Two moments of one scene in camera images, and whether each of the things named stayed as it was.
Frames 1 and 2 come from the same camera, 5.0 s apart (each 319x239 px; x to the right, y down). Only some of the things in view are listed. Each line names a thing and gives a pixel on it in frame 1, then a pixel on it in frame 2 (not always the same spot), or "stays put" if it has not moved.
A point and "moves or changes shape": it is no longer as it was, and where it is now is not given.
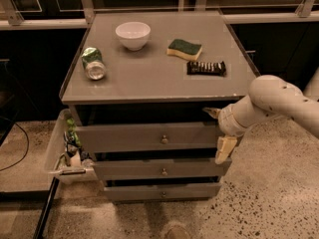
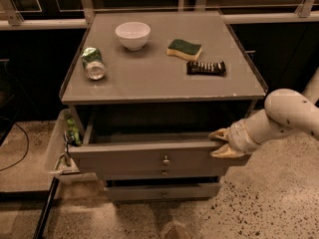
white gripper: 228,120 -> 238,137
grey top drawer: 150,137 moves or changes shape
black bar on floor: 39,233 stays put
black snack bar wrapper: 206,68 stays put
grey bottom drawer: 158,191 stays put
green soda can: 93,63 stays put
